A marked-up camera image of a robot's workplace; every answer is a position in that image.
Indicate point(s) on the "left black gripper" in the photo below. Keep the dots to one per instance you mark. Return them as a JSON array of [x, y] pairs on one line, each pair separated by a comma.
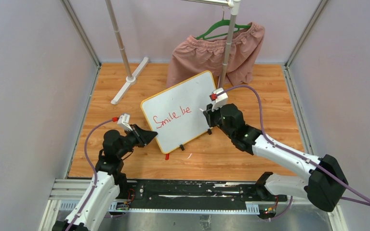
[[143, 137]]

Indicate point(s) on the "yellow framed whiteboard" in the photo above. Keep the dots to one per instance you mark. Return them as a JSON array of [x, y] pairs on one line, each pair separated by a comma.
[[174, 112]]

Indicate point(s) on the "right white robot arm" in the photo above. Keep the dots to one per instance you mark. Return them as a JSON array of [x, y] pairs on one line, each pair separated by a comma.
[[319, 179]]

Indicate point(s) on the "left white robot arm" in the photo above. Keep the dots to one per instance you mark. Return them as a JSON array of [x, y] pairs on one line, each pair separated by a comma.
[[108, 180]]

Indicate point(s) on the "green clothes hanger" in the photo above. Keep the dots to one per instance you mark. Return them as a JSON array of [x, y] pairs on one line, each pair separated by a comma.
[[223, 28]]

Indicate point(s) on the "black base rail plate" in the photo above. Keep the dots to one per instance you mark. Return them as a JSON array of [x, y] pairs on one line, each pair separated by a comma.
[[219, 197]]

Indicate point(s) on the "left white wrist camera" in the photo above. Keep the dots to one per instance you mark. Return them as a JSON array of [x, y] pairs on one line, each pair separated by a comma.
[[123, 122]]

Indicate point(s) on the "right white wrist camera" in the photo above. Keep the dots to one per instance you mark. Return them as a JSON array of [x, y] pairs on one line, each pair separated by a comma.
[[219, 98]]

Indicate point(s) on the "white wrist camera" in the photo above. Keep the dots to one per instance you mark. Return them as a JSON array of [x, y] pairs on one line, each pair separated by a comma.
[[123, 122], [219, 98]]

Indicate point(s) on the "pink shorts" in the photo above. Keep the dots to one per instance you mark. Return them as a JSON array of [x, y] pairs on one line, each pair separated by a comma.
[[194, 56]]

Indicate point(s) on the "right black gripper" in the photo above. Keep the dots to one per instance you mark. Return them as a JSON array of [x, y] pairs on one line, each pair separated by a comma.
[[210, 115]]

